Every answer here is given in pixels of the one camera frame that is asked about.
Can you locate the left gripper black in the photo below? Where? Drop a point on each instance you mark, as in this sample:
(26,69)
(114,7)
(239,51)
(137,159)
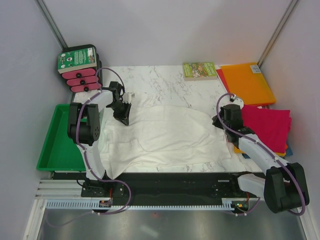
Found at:
(124,117)

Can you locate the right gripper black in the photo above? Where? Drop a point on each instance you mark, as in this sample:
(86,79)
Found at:
(216,122)

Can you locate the white t shirt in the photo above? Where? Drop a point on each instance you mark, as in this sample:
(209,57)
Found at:
(159,136)

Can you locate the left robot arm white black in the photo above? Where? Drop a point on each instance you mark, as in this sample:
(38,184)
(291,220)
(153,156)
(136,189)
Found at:
(84,124)

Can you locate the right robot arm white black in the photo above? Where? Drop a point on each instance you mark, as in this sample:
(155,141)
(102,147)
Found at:
(284,187)

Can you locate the orange plastic folder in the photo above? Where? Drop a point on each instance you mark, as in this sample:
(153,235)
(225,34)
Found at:
(247,82)

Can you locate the red folder under orange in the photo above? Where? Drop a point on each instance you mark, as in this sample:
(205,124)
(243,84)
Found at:
(223,80)

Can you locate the magenta folded t shirt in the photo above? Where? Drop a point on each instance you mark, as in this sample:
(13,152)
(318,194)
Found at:
(272,126)

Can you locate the light green book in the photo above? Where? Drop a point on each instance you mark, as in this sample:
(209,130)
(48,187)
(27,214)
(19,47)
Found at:
(199,71)

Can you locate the black pink drawer stand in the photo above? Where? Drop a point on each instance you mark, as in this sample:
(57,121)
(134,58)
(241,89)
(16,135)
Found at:
(86,79)

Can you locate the green plastic tray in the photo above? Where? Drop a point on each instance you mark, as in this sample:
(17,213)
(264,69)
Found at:
(59,153)

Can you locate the green book on stand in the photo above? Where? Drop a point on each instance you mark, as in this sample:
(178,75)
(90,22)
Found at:
(77,60)

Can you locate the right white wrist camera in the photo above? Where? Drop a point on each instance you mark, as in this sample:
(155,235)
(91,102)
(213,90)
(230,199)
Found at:
(234,99)

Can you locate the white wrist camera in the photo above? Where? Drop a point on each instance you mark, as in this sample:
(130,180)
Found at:
(128,97)
(234,99)

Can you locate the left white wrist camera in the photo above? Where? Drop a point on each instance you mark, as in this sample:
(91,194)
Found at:
(128,97)

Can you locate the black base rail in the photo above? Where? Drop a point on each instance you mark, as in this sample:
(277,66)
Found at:
(163,188)

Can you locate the white slotted cable duct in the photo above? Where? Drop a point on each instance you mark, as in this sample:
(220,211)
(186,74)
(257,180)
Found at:
(103,205)

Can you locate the right aluminium frame post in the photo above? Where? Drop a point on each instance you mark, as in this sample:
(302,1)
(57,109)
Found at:
(277,31)

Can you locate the aluminium frame post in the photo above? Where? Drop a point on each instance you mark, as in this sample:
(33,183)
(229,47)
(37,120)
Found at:
(277,31)
(51,23)

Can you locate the left aluminium frame post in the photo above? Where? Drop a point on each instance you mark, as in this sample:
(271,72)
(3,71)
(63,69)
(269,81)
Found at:
(51,23)

